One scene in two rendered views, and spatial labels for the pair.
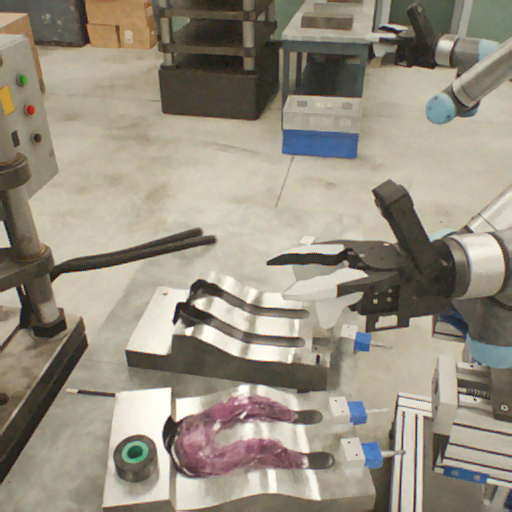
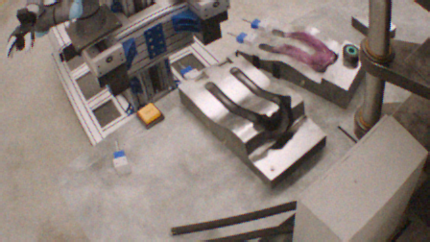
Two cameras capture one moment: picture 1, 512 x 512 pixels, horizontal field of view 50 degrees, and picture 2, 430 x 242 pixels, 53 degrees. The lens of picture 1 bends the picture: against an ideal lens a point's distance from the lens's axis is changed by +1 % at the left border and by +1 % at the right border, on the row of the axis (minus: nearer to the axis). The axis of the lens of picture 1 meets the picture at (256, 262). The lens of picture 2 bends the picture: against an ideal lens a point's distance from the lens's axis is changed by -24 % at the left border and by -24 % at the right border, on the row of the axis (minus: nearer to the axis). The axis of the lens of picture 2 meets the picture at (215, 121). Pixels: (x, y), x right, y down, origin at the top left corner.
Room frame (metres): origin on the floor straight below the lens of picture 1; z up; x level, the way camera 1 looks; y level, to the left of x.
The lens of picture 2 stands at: (1.94, 0.89, 2.30)
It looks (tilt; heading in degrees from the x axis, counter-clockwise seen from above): 50 degrees down; 230
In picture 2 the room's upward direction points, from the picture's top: 10 degrees counter-clockwise
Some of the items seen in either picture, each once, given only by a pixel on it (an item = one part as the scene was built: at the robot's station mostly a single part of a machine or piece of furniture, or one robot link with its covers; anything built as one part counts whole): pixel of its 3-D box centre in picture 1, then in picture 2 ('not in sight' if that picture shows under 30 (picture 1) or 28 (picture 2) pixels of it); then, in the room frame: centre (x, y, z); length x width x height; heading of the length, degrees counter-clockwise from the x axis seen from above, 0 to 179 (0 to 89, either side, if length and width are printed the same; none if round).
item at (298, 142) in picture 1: (321, 134); not in sight; (4.28, -0.53, 0.11); 0.61 x 0.41 x 0.22; 79
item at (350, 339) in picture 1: (366, 342); (186, 72); (1.05, -0.29, 0.83); 0.13 x 0.05 x 0.05; 74
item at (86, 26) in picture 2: not in sight; (88, 16); (1.20, -0.68, 1.09); 0.15 x 0.15 x 0.10
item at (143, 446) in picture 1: (136, 457); (351, 53); (0.63, 0.22, 0.93); 0.08 x 0.08 x 0.04
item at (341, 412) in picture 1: (359, 412); (241, 37); (0.80, -0.23, 0.86); 0.13 x 0.05 x 0.05; 97
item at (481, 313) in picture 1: (496, 314); not in sight; (0.56, -0.32, 1.34); 0.11 x 0.08 x 0.11; 11
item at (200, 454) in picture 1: (239, 431); (304, 46); (0.71, 0.03, 0.90); 0.26 x 0.18 x 0.08; 97
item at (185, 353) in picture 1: (234, 324); (252, 110); (1.07, 0.06, 0.87); 0.50 x 0.26 x 0.14; 80
